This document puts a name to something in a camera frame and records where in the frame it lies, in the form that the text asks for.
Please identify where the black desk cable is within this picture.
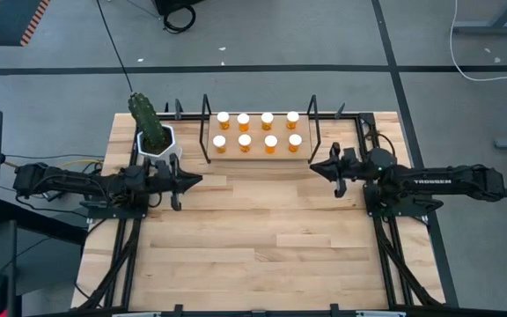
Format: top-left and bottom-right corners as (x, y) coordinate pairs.
(3, 152), (106, 159)

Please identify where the wooden shelf black metal frame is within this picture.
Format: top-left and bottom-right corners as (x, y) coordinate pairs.
(198, 92), (323, 165)

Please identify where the green cactus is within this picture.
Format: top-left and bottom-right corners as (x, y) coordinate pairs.
(127, 91), (170, 151)

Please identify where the coiled black cable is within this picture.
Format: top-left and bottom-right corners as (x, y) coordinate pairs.
(161, 4), (197, 35)

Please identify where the grey table leg frame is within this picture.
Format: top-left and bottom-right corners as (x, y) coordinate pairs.
(452, 0), (507, 36)

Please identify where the white plant pot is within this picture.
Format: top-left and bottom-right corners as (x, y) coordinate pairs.
(136, 124), (183, 162)

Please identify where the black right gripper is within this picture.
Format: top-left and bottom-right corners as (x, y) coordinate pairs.
(309, 141), (370, 199)

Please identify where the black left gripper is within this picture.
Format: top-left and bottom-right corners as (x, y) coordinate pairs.
(153, 152), (203, 211)

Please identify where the dark mat orange striped edge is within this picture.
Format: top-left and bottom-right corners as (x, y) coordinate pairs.
(0, 0), (52, 61)

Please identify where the thin black floor cable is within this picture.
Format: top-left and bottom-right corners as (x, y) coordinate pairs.
(95, 0), (135, 94)

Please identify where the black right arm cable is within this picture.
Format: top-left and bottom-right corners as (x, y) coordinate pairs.
(369, 130), (398, 155)

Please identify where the black equipment box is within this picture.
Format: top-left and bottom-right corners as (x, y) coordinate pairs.
(154, 0), (206, 17)

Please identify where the yellow cable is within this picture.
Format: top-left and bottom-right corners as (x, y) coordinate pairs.
(3, 158), (105, 173)

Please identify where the white floor cable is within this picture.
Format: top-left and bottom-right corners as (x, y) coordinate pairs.
(449, 0), (507, 83)

